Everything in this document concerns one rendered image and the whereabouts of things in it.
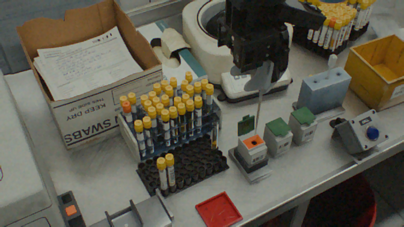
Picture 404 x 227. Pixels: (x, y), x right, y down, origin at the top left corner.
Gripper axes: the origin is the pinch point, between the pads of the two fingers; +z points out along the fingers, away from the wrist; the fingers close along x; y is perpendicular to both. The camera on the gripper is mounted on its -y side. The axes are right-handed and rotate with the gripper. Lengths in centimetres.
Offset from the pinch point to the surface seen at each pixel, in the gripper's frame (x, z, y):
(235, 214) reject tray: 8.3, 23.5, 9.0
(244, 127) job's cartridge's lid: -3.1, 14.2, 0.3
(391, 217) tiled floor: 1, 111, -77
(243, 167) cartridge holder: 0.8, 21.8, 2.4
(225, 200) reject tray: 4.7, 23.5, 9.2
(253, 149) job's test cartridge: 1.1, 16.4, 0.8
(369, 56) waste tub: -10.5, 18.7, -41.2
